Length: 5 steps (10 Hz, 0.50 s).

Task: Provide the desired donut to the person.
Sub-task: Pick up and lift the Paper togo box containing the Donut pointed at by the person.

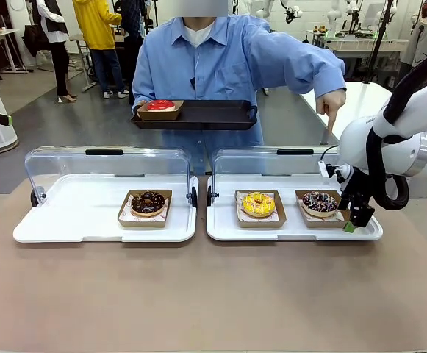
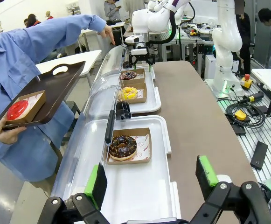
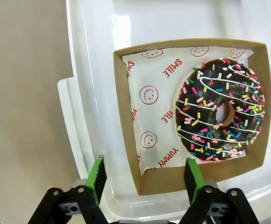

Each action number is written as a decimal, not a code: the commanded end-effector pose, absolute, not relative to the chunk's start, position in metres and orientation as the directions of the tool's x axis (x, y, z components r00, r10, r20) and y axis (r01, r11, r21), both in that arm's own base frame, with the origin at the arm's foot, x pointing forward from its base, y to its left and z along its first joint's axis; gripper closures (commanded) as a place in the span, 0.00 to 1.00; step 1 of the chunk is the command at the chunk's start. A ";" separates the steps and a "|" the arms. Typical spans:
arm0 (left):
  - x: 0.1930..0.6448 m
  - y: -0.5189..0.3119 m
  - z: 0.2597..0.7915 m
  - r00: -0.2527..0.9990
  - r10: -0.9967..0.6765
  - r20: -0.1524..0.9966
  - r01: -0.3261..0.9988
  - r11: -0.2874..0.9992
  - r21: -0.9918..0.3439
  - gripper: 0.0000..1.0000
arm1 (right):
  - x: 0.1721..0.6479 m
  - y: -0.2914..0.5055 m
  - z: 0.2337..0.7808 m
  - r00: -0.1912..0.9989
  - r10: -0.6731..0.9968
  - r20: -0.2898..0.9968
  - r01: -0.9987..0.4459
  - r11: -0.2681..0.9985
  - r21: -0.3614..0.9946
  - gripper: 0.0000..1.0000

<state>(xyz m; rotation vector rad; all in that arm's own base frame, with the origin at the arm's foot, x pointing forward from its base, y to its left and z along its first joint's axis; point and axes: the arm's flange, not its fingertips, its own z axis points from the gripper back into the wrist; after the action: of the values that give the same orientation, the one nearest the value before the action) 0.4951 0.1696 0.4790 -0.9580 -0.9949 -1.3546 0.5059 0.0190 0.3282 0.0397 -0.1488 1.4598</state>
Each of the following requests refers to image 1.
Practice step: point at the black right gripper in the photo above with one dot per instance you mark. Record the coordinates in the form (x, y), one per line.
(358, 185)

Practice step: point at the chocolate sprinkled donut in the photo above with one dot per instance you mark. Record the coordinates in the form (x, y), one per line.
(323, 223)
(147, 204)

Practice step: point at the dark white-drizzled sprinkled donut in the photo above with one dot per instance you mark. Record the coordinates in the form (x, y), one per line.
(319, 204)

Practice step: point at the red glazed donut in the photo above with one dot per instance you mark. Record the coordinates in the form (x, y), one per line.
(161, 105)
(159, 115)

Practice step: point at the black serving tray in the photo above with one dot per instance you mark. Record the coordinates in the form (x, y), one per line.
(217, 115)

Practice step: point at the person's left forearm blue sleeve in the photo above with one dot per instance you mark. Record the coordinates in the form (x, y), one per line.
(319, 70)

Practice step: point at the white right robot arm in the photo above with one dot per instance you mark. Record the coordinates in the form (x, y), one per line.
(360, 139)

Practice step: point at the person's right forearm blue sleeve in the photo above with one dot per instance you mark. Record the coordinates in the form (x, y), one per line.
(141, 86)

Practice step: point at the yellow sprinkled donut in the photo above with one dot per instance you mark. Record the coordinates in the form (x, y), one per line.
(258, 205)
(281, 209)

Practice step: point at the person in black vest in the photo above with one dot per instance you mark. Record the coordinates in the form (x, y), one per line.
(53, 25)

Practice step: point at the person in yellow jacket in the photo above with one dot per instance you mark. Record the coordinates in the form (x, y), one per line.
(99, 29)

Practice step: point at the person in dark clothes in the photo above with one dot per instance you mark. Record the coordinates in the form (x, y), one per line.
(134, 18)

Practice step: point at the person in blue shirt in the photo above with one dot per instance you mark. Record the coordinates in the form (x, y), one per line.
(213, 66)

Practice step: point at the person's left hand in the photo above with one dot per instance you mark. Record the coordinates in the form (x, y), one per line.
(332, 103)

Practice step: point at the person's right hand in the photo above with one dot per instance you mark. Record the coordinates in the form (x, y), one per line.
(142, 105)

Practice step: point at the white paper liner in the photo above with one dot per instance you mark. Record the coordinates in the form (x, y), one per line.
(239, 199)
(125, 215)
(338, 217)

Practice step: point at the white display tray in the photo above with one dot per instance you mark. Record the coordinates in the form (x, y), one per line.
(70, 220)
(294, 233)

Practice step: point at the clear plastic display lid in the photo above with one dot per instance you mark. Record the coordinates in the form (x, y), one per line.
(272, 165)
(125, 165)

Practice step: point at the white workbench with equipment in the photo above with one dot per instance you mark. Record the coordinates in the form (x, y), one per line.
(360, 46)

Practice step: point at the black tripod pole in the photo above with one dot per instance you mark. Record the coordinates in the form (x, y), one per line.
(378, 40)

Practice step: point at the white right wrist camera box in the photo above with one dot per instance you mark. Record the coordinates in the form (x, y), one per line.
(322, 169)

